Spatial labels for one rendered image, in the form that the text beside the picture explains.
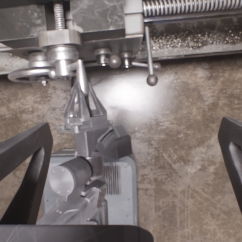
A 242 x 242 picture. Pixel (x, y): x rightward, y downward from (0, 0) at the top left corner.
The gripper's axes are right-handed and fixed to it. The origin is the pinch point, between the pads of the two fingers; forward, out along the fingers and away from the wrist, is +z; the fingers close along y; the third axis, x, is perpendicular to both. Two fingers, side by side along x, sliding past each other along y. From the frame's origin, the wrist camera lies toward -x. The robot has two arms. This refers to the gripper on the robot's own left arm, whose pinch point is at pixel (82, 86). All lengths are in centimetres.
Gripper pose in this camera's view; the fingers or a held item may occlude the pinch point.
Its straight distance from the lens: 48.2
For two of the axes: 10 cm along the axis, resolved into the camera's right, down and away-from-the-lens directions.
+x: -7.4, 0.0, 6.7
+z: -0.9, -9.9, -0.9
